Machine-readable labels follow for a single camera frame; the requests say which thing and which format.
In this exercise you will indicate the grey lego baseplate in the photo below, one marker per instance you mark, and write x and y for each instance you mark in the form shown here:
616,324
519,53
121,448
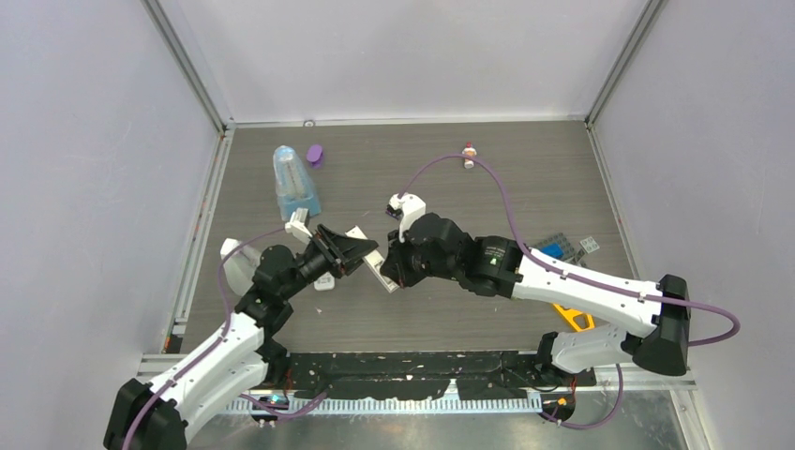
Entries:
559,238

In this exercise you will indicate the purple plastic cap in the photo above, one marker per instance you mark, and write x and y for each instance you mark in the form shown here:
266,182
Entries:
315,155

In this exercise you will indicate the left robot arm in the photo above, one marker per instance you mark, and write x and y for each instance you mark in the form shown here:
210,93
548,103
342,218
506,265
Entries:
168,411

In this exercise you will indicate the small toy figurine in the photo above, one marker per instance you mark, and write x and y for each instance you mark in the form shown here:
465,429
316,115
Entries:
469,152

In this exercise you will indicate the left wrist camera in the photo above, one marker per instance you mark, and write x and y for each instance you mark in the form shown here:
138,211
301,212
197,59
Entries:
296,226

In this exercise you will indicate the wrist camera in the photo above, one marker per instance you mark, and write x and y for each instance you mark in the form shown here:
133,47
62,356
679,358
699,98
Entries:
296,226
406,208

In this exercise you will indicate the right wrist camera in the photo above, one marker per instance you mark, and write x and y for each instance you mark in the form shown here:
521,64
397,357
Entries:
406,208

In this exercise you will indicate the yellow triangular tool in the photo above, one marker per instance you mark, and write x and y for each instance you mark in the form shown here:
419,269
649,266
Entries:
577,320

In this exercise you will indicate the blue metronome in plastic wrap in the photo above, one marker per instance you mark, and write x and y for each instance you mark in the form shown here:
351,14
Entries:
294,187

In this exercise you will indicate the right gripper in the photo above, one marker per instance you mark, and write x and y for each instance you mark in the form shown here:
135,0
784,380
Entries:
396,266

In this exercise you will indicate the white remote control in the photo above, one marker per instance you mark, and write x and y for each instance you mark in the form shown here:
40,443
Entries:
325,283

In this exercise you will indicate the blue lego brick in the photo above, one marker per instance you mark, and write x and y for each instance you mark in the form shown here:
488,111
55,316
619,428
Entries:
553,251

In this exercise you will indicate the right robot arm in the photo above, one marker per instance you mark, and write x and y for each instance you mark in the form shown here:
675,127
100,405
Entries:
646,323

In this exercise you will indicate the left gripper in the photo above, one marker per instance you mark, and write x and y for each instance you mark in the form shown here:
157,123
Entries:
352,250

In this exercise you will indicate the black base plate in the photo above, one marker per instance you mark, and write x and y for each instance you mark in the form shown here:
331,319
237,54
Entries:
477,375

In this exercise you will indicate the small grey lego piece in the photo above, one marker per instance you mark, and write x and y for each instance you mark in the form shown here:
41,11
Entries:
579,256

